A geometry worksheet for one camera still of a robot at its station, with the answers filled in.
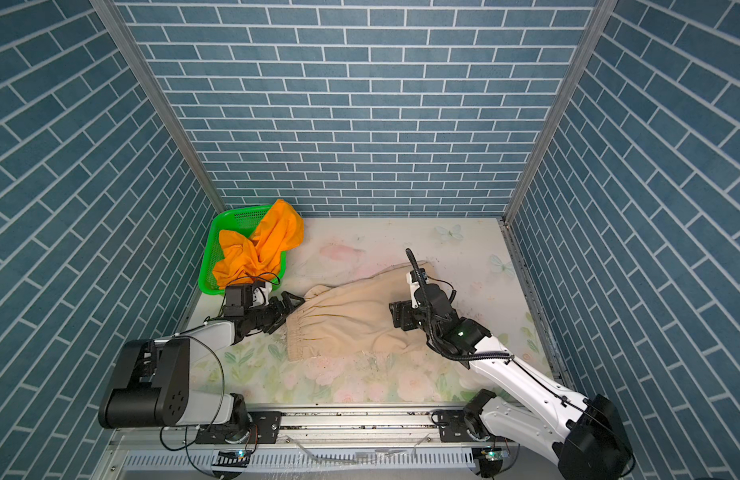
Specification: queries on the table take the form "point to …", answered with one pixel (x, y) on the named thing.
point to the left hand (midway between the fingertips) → (297, 307)
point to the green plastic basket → (245, 220)
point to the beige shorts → (352, 319)
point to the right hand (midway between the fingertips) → (398, 300)
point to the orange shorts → (249, 259)
